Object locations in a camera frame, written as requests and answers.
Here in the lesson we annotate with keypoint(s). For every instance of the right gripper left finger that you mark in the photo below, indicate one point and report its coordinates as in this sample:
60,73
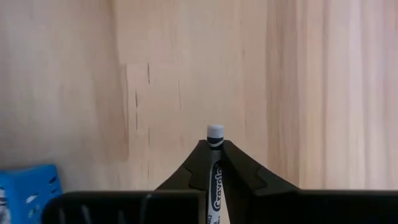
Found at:
174,199

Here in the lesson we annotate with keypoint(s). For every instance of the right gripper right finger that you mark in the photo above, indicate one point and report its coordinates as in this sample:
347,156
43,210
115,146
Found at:
264,202

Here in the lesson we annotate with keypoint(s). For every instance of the grey crayon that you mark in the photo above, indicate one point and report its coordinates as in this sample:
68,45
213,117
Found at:
215,186

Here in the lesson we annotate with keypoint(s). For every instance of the blue plastic basket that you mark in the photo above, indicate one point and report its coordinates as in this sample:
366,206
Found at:
28,186

